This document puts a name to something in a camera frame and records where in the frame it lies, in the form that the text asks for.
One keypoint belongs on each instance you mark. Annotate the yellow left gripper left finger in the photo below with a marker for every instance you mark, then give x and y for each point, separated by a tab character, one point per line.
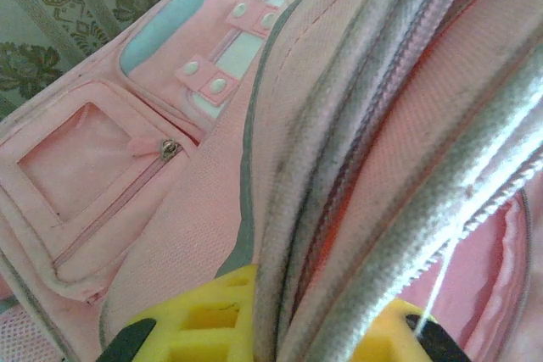
203	324

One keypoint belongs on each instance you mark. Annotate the pink backpack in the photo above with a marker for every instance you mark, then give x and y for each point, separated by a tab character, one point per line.
212	209

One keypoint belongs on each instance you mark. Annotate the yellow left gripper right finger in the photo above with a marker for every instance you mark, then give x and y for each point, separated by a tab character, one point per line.
394	336

